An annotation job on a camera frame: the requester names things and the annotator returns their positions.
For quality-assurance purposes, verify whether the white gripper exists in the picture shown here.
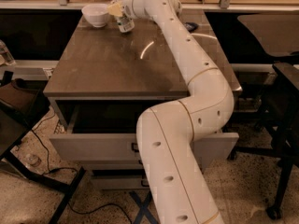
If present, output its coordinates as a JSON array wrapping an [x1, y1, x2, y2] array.
[[107, 0, 146, 19]]

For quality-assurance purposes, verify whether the green white 7up can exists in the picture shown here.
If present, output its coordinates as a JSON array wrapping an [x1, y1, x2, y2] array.
[[116, 16, 135, 33]]

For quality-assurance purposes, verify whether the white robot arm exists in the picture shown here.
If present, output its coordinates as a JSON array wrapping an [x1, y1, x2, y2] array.
[[108, 0, 234, 224]]

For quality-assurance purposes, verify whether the white bowl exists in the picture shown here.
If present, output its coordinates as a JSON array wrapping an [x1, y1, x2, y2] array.
[[81, 4, 109, 28]]

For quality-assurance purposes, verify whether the grey drawer cabinet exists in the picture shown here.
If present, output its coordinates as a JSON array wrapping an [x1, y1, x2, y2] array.
[[43, 7, 243, 192]]

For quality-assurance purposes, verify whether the blue snack packet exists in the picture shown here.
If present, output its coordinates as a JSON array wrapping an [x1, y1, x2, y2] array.
[[184, 22, 198, 33]]

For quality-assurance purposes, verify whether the clear plastic bottle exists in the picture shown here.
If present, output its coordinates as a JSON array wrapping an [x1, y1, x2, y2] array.
[[0, 40, 16, 65]]

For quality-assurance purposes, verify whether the open top drawer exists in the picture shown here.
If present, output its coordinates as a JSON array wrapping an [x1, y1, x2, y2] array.
[[49, 99, 240, 170]]

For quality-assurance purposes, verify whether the brown bag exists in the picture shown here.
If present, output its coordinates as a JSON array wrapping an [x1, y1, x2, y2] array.
[[0, 71, 50, 128]]

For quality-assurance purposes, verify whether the middle drawer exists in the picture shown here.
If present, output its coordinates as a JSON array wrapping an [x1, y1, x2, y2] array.
[[80, 160, 143, 170]]

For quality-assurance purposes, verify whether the black side table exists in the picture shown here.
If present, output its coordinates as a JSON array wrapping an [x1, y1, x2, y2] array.
[[0, 109, 87, 224]]

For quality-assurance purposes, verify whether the black office chair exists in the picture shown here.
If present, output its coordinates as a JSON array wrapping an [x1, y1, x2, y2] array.
[[229, 14, 299, 220]]

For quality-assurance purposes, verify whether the bottom drawer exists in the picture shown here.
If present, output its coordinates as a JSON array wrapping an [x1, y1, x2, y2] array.
[[91, 169, 150, 190]]

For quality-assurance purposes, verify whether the blue tape cross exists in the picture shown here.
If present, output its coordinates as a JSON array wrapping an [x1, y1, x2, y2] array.
[[130, 191, 159, 224]]

